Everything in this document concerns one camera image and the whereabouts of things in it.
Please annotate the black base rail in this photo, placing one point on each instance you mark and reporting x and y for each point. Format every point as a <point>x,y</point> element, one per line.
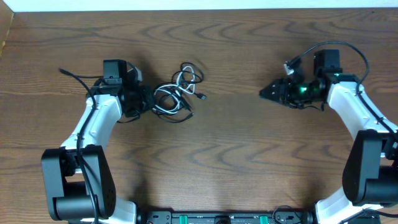
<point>282,215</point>

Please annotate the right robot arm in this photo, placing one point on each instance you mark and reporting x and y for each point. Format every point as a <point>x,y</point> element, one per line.
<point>369,179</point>

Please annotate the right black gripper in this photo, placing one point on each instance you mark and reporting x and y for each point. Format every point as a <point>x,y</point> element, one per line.
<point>281,93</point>

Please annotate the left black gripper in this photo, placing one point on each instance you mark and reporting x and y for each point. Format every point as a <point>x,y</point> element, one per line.
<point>150,96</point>

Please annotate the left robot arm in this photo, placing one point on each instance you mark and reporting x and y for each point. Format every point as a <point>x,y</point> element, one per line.
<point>79,186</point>

